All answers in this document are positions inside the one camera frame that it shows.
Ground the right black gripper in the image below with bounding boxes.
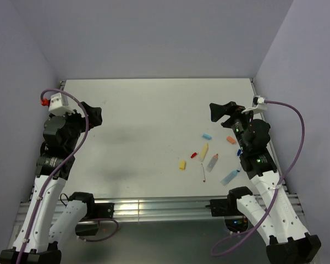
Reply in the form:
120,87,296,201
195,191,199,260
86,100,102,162
210,101,259,152

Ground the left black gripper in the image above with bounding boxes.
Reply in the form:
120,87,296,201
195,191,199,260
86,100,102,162
57,101,101,152

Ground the orange pen cap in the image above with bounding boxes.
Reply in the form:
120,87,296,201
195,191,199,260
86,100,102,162
227,136,236,144

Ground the yellow highlighter pen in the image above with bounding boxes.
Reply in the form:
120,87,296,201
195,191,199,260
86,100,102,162
198,143,209,162

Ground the clear orange highlighter pen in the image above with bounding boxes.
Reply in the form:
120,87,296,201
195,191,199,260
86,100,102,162
206,154,218,172

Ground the yellow pen cap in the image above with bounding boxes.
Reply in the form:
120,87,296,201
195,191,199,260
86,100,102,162
179,160,186,171

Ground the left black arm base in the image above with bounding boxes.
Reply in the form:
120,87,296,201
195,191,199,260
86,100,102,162
82,202,114,220

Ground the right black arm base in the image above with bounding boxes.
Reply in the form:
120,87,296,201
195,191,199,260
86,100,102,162
206,199,240,217

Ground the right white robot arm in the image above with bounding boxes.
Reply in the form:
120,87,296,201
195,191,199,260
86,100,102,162
210,98,321,263

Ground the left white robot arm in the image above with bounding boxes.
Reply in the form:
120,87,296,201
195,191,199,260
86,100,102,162
0,102,102,263

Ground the light blue pen cap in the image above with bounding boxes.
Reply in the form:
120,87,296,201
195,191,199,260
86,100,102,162
202,134,212,140

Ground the clear blue highlighter pen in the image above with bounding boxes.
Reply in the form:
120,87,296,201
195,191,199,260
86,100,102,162
221,169,240,186

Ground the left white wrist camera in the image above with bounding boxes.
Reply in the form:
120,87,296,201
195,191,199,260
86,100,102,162
41,92,74,116

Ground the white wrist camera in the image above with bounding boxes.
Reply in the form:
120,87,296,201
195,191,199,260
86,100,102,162
41,92,74,116
242,96,267,115

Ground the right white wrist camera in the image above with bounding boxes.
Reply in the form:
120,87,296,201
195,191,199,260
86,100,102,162
242,96,267,115

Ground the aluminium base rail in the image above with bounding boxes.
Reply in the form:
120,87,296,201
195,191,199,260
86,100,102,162
15,192,305,223

